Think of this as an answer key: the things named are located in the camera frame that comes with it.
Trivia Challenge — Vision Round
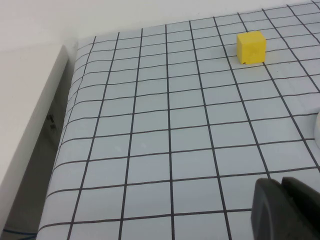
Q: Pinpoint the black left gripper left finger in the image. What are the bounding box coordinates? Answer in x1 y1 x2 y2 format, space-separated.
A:
251 177 310 240

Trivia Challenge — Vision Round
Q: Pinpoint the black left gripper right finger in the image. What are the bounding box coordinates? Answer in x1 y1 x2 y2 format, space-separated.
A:
281 176 320 240

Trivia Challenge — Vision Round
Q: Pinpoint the white adhesive tape roll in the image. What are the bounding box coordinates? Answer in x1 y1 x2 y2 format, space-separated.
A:
314 107 320 148

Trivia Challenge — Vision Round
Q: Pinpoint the white black-grid tablecloth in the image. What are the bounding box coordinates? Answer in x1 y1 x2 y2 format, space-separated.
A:
37 0 320 240

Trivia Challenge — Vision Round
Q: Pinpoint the yellow foam cube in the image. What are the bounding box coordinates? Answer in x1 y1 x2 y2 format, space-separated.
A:
236 30 267 66

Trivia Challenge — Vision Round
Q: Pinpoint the white side board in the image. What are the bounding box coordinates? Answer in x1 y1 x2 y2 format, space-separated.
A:
0 43 71 226

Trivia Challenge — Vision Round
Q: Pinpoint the thin blue cable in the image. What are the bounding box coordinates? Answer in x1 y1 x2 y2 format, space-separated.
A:
0 226 38 237

